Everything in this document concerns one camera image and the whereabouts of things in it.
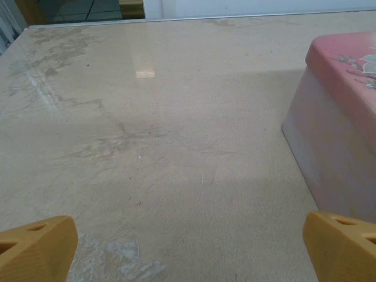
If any aluminium table edge rail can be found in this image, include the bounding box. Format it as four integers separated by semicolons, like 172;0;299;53
28;9;376;29

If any wooden board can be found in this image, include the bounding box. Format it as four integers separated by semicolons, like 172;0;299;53
16;0;58;26

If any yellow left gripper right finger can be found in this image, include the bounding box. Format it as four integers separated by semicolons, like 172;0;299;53
303;210;376;282

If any wooden door frame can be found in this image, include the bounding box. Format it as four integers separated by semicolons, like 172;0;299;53
118;0;146;21

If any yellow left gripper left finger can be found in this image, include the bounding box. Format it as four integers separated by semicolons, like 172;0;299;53
0;215;79;282

